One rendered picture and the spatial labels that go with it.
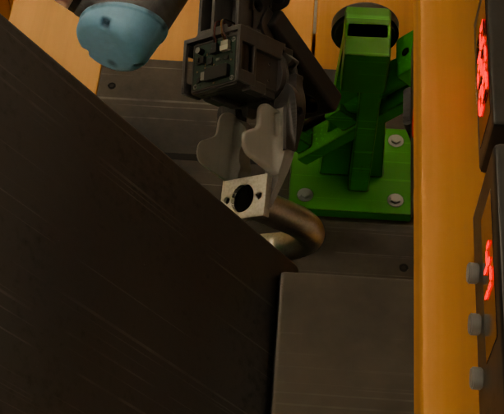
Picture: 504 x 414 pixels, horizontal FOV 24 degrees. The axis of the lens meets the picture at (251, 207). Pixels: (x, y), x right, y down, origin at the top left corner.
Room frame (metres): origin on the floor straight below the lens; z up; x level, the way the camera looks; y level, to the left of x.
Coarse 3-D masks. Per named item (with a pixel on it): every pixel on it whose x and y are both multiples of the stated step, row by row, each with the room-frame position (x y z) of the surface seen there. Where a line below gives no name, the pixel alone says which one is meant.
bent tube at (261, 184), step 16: (256, 176) 0.61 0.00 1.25; (272, 176) 0.61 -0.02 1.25; (224, 192) 0.61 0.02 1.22; (240, 192) 0.61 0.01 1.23; (256, 192) 0.59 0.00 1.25; (240, 208) 0.60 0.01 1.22; (256, 208) 0.58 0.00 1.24; (272, 208) 0.59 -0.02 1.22; (288, 208) 0.60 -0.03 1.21; (304, 208) 0.61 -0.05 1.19; (272, 224) 0.59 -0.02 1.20; (288, 224) 0.59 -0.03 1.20; (304, 224) 0.60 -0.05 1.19; (320, 224) 0.61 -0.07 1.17; (272, 240) 0.64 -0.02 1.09; (288, 240) 0.63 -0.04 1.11; (304, 240) 0.59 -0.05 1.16; (320, 240) 0.60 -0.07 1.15; (288, 256) 0.62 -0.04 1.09
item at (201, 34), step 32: (224, 0) 0.75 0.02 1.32; (256, 0) 0.77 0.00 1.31; (288, 0) 0.77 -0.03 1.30; (224, 32) 0.71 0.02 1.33; (256, 32) 0.71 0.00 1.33; (224, 64) 0.68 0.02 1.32; (256, 64) 0.69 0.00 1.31; (288, 64) 0.71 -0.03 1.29; (192, 96) 0.68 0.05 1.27; (224, 96) 0.68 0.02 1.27; (256, 96) 0.67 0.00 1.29
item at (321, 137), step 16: (400, 48) 0.86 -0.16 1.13; (400, 64) 0.84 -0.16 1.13; (400, 80) 0.83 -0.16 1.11; (384, 96) 0.84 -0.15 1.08; (400, 96) 0.83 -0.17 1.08; (336, 112) 0.83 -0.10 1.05; (352, 112) 0.84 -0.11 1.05; (384, 112) 0.82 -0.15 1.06; (400, 112) 0.82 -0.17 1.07; (304, 128) 0.85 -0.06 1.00; (320, 128) 0.86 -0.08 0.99; (336, 128) 0.84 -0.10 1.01; (352, 128) 0.83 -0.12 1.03; (304, 144) 0.84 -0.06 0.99; (320, 144) 0.83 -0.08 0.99; (336, 144) 0.83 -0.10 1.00; (304, 160) 0.83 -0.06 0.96
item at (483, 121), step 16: (480, 0) 0.52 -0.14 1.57; (496, 0) 0.50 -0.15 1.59; (480, 16) 0.51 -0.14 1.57; (496, 16) 0.49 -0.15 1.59; (496, 32) 0.48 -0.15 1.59; (496, 48) 0.47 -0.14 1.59; (496, 64) 0.45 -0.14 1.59; (496, 80) 0.44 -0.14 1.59; (480, 96) 0.45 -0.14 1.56; (496, 96) 0.43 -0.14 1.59; (496, 112) 0.42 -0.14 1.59; (480, 128) 0.43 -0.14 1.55; (496, 128) 0.41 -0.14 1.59; (480, 144) 0.42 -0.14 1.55; (496, 144) 0.41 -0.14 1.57; (480, 160) 0.41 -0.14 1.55
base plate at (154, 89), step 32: (160, 64) 1.03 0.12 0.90; (192, 64) 1.03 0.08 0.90; (128, 96) 0.98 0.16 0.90; (160, 96) 0.98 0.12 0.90; (160, 128) 0.92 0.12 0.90; (192, 128) 0.92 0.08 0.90; (192, 160) 0.87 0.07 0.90; (288, 192) 0.83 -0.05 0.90; (256, 224) 0.78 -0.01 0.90; (352, 224) 0.78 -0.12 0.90; (384, 224) 0.78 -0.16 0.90; (320, 256) 0.73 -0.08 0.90; (352, 256) 0.73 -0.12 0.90; (384, 256) 0.73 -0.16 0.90
